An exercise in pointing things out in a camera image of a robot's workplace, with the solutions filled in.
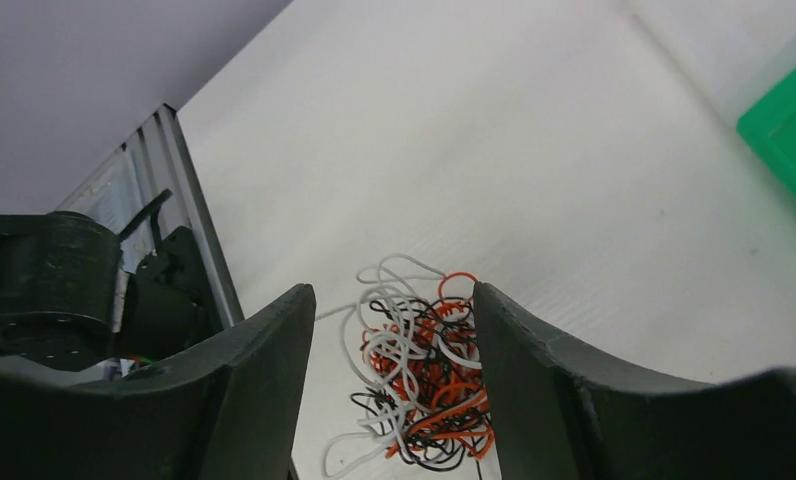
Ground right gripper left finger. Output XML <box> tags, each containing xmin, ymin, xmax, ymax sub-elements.
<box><xmin>0</xmin><ymin>284</ymin><xmax>316</xmax><ymax>479</ymax></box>

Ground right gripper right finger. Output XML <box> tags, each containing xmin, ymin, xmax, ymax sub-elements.
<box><xmin>473</xmin><ymin>282</ymin><xmax>796</xmax><ymax>479</ymax></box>

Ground cable bundle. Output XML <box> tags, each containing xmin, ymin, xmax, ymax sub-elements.
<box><xmin>315</xmin><ymin>253</ymin><xmax>495</xmax><ymax>480</ymax></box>

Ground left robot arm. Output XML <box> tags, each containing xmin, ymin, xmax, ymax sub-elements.
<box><xmin>0</xmin><ymin>190</ymin><xmax>224</xmax><ymax>372</ymax></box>

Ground green plastic bin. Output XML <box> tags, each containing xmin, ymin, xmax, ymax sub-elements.
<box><xmin>736</xmin><ymin>68</ymin><xmax>796</xmax><ymax>198</ymax></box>

